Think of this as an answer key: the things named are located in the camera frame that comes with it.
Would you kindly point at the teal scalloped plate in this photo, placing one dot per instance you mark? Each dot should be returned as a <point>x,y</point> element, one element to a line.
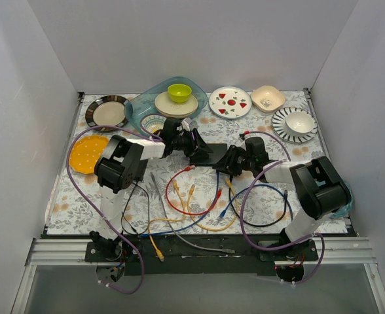
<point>343,211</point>

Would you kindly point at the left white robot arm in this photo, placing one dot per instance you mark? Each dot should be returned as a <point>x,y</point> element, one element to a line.
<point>124,161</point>

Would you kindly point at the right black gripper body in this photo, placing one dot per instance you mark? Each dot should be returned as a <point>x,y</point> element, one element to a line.
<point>230,159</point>

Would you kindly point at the beige square panda bowl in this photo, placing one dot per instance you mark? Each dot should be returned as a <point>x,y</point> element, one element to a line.
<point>267,98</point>

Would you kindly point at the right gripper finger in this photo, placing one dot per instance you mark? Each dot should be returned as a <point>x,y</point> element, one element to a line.
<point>231,154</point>
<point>235,168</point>

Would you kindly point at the black network switch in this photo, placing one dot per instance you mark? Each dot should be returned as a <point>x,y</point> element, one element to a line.
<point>219,151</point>

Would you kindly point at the floral table mat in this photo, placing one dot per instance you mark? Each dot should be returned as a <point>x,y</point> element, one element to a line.
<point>194,201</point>

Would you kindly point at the blue striped plate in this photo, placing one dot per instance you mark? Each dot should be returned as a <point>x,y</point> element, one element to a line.
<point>278,124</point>

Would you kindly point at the brown rimmed plate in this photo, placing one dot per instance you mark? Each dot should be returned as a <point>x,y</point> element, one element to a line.
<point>107,111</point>

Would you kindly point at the teal plastic basin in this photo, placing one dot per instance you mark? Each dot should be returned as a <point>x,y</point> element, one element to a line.
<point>144,103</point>

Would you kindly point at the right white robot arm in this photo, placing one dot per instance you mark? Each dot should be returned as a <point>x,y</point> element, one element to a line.
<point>320,189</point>

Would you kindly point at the blue patterned small bowl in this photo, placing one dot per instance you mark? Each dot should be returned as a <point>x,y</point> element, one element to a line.
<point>151,123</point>

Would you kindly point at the aluminium frame rail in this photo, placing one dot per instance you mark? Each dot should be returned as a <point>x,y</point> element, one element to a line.
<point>72,252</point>

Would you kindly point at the beige plate stack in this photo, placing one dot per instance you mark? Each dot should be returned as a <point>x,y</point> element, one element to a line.
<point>168,107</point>

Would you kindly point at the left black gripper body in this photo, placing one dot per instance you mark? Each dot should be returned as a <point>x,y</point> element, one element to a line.
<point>194,142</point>

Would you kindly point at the lime green bowl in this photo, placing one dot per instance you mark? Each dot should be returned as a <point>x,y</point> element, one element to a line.
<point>179,93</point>

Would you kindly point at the black power adapter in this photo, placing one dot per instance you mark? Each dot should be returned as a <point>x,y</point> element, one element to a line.
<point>140,171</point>

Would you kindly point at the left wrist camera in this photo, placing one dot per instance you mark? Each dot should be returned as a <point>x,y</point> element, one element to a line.
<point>186,124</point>

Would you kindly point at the white bowl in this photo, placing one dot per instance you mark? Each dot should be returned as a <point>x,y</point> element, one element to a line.
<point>299,123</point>

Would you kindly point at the white plate red shapes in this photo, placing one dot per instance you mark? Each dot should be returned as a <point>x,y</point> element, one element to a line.
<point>230,102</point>

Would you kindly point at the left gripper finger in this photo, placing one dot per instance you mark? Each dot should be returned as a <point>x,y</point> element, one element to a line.
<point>196,138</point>
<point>201,154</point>

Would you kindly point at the yellow dotted plate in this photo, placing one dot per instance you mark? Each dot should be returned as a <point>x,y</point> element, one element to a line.
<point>86,152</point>

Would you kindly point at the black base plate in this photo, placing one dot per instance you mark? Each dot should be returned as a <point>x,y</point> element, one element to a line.
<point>193,254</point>

